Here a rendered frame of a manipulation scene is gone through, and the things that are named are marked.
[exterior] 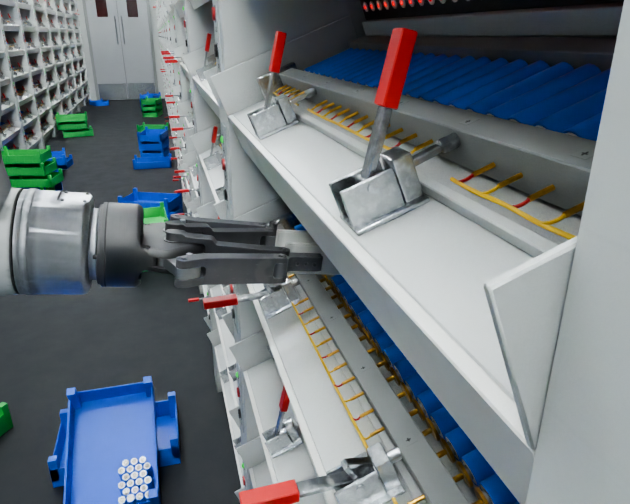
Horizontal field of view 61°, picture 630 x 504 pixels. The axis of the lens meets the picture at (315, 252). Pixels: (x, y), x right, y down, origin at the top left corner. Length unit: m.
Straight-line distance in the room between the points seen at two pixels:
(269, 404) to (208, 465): 0.75
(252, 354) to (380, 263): 0.60
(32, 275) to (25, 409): 1.37
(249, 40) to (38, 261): 0.37
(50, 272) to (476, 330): 0.37
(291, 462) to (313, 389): 0.22
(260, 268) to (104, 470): 1.06
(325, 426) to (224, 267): 0.15
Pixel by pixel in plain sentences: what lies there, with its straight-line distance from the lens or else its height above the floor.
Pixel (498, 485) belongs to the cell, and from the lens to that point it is 0.34.
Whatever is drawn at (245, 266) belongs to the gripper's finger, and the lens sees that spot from 0.47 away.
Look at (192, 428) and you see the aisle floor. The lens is 1.61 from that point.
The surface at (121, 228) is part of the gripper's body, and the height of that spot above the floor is 0.86.
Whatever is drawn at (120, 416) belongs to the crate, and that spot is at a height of 0.11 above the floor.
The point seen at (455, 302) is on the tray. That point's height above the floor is 0.93.
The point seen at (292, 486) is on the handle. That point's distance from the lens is 0.36.
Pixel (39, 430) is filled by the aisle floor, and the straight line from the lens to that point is 1.74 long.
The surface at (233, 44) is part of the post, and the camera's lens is 0.70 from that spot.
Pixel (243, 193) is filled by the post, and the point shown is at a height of 0.82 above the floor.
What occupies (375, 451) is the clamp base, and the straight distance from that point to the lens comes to 0.36.
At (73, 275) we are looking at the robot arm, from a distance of 0.48.
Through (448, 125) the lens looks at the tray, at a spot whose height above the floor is 0.97.
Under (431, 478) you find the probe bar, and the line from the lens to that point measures 0.34.
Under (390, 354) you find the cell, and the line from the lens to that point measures 0.43.
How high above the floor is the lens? 1.01
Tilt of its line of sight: 22 degrees down
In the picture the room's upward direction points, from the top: straight up
